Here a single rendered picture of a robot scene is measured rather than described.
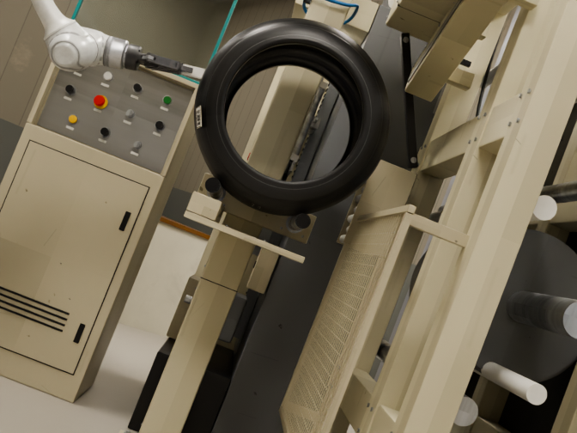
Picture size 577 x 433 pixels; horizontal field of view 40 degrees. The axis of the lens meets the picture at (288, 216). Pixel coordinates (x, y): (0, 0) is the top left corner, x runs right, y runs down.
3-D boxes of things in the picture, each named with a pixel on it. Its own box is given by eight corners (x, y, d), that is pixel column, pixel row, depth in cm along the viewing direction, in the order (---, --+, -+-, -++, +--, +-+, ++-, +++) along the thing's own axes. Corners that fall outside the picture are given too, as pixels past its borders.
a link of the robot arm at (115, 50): (113, 39, 243) (133, 45, 243) (106, 69, 243) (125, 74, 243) (108, 32, 234) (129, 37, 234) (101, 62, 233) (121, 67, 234)
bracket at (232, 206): (194, 199, 266) (205, 173, 267) (305, 244, 268) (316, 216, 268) (194, 199, 263) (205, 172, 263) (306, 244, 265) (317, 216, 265)
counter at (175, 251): (112, 321, 515) (156, 215, 519) (30, 254, 700) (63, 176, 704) (203, 348, 553) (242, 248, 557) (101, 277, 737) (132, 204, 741)
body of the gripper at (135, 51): (127, 39, 234) (158, 47, 235) (131, 46, 243) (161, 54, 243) (121, 64, 234) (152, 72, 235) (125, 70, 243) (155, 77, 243)
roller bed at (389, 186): (336, 241, 281) (367, 163, 283) (374, 257, 282) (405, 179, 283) (343, 241, 261) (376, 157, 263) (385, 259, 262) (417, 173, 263)
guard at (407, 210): (278, 410, 268) (354, 216, 272) (283, 411, 268) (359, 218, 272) (296, 494, 178) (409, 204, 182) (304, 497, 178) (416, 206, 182)
